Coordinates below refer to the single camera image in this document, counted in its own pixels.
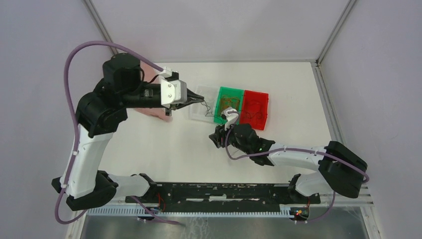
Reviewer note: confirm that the pink cloth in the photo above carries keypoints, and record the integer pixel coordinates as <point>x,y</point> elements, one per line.
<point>152,107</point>

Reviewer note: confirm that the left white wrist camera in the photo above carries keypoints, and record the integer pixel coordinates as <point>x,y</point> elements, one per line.
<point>169,75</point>

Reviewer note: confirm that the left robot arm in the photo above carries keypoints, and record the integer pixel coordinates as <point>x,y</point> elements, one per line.
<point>98,116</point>

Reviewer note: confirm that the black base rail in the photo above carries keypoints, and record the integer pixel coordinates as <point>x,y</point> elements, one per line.
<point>219,207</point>

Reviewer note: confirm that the white slotted cable duct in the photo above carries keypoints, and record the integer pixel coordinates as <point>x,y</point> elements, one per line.
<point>138,211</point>

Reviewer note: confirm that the aluminium frame rail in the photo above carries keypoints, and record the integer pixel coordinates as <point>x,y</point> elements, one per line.
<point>362,198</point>

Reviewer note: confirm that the clear plastic bin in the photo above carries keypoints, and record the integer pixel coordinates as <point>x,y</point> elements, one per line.
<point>203,111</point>

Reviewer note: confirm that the red plastic bin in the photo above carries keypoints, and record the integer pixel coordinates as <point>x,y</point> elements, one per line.
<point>254,109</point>

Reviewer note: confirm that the green plastic bin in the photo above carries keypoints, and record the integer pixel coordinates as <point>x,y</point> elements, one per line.
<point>227,98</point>

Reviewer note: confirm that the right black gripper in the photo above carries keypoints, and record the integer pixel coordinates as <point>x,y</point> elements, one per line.
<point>220,132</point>

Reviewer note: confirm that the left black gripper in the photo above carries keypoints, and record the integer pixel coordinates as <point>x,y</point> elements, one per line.
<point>192,98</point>

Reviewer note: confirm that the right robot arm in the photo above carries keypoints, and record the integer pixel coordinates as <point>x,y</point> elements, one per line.
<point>335,168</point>

